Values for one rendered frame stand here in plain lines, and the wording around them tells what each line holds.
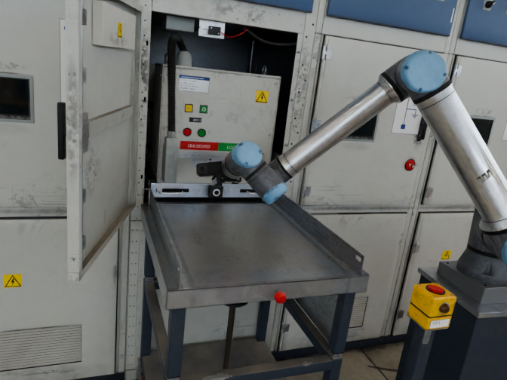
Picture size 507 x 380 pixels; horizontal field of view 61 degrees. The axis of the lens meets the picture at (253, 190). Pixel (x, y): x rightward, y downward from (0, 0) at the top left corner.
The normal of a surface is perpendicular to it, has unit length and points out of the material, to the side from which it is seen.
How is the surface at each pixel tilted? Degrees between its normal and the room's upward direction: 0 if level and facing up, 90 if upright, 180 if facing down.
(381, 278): 90
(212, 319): 90
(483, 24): 90
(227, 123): 90
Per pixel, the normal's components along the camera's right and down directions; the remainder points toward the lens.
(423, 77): -0.22, 0.11
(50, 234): 0.33, 0.30
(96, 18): 0.03, 0.28
